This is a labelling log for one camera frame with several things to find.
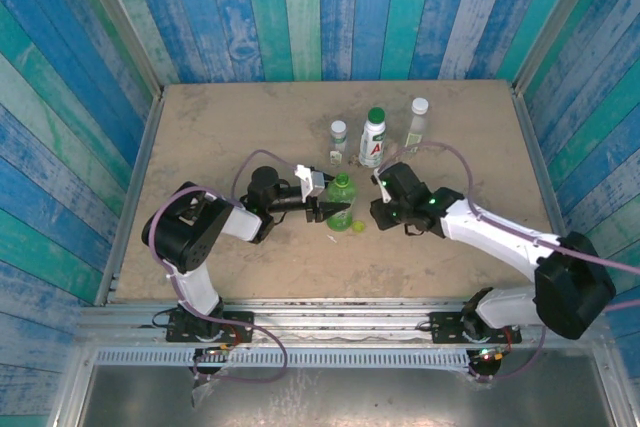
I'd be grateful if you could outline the green plastic bottle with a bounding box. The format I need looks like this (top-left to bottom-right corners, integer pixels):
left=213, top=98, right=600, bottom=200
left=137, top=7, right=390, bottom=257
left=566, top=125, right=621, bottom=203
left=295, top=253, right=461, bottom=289
left=324, top=172, right=359, bottom=233

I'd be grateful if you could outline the white bottle with red print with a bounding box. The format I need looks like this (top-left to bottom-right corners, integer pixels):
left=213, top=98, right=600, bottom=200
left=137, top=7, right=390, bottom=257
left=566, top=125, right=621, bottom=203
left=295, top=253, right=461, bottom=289
left=358, top=107, right=389, bottom=168

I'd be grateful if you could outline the tall clear plastic bottle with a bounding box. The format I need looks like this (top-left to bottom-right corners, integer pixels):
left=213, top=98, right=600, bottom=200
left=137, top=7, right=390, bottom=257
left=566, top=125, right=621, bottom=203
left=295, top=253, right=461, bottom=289
left=403, top=97, right=430, bottom=149

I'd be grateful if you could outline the short clear plastic bottle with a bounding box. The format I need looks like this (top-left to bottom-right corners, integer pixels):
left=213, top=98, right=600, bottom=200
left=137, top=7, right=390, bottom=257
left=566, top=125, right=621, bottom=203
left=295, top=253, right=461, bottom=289
left=328, top=119, right=349, bottom=168

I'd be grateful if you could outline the steel sheet panel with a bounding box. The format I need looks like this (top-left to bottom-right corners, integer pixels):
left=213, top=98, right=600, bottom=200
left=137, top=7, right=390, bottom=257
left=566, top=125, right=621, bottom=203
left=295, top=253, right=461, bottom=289
left=74, top=365, right=617, bottom=427

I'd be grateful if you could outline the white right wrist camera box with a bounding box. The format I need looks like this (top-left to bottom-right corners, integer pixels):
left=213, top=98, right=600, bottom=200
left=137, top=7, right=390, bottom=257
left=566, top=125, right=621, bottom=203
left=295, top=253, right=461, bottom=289
left=370, top=170, right=397, bottom=207

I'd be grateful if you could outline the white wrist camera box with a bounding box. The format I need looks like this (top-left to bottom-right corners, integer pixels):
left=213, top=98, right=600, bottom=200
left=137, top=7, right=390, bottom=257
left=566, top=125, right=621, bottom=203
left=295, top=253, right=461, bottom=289
left=293, top=164, right=334, bottom=199
left=370, top=170, right=397, bottom=207

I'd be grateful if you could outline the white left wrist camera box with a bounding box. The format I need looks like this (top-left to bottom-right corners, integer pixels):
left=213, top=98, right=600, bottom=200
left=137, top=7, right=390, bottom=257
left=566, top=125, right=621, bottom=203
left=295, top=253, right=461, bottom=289
left=293, top=164, right=334, bottom=199

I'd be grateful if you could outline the aluminium rail frame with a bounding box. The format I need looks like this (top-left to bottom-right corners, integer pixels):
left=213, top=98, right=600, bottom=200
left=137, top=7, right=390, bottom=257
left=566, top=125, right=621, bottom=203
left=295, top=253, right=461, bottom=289
left=74, top=296, right=609, bottom=348

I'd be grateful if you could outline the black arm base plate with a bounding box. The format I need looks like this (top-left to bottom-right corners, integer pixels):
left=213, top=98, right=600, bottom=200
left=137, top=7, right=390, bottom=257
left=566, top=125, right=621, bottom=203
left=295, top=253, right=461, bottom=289
left=165, top=311, right=255, bottom=344
left=430, top=311, right=522, bottom=346

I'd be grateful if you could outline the aluminium table side rail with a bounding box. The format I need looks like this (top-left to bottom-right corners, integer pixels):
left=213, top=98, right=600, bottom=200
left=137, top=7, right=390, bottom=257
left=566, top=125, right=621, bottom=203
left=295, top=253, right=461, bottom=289
left=509, top=81, right=591, bottom=308
left=93, top=94, right=166, bottom=307

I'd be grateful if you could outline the slotted grey cable duct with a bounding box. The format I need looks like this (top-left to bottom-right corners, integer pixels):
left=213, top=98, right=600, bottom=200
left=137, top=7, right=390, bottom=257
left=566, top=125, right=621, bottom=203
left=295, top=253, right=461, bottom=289
left=94, top=349, right=472, bottom=369

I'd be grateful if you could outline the aluminium corner post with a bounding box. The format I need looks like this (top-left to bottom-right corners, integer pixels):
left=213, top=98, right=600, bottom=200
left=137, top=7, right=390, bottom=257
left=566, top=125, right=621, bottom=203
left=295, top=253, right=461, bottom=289
left=69, top=0, right=165, bottom=98
left=513, top=0, right=615, bottom=93

